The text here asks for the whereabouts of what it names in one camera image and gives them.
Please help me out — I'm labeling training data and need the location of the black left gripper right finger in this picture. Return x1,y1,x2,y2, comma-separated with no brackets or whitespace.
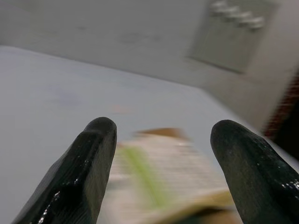
210,119,299,224

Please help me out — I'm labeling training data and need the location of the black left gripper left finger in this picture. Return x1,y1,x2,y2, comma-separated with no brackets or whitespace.
12,117,117,224

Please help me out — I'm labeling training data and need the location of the white green cardboard carton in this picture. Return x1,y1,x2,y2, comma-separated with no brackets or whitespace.
99,127,243,224

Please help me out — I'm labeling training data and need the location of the dark red brown furniture edge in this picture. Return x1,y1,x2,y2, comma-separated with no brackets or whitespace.
263,70,299,161

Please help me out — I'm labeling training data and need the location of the grey wall panel with knobs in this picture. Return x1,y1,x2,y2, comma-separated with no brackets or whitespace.
184,0,280,74

